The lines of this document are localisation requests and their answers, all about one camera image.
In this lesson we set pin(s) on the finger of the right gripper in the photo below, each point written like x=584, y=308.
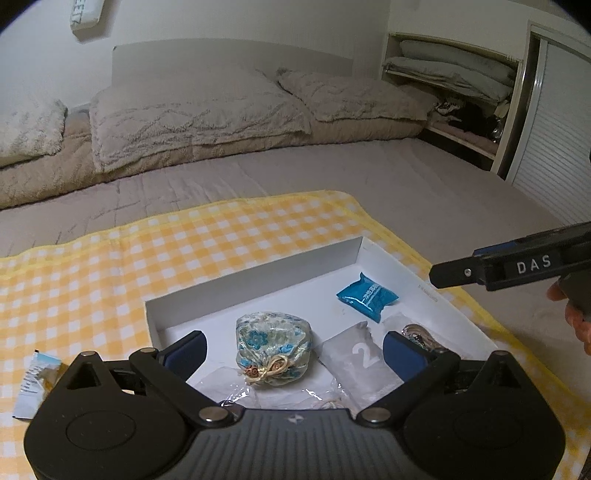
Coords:
x=456, y=273

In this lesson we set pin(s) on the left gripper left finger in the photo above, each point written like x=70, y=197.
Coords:
x=166, y=372

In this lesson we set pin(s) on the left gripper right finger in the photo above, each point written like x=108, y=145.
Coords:
x=424, y=373

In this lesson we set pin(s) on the bag with teal bead cord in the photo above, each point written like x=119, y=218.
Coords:
x=412, y=331

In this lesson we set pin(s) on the bag with dark cord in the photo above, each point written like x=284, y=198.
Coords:
x=226, y=386

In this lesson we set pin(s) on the grey disposable seat cushion pack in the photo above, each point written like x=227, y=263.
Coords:
x=358, y=365

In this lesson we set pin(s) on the blue sachet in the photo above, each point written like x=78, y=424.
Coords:
x=368, y=297

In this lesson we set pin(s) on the floral drawstring pouch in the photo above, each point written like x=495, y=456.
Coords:
x=272, y=348

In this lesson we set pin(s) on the grey white sachet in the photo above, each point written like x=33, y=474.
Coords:
x=41, y=376

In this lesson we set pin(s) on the bag with green bead cord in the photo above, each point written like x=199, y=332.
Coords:
x=328, y=396

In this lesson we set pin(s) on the person right hand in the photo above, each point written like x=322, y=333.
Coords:
x=573, y=316

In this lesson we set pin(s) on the grey bed sheet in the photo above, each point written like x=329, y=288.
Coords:
x=441, y=206

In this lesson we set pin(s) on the white louvered closet door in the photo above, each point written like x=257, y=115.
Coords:
x=552, y=160

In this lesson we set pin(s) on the yellow checkered cloth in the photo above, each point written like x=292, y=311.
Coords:
x=89, y=294

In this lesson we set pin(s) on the white shallow box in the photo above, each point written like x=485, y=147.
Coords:
x=306, y=285

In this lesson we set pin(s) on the closet shelf with bedding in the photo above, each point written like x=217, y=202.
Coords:
x=478, y=94

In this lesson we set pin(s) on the right grey quilted pillow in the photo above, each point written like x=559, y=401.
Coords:
x=331, y=98

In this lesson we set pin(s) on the beige folded quilt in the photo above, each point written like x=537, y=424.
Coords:
x=72, y=168

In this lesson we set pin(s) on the fluffy beige pillow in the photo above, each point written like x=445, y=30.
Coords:
x=34, y=131

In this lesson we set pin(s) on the large grey quilted pillow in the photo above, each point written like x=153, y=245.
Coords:
x=207, y=106

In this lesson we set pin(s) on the white hanging bag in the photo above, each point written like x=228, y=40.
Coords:
x=86, y=17

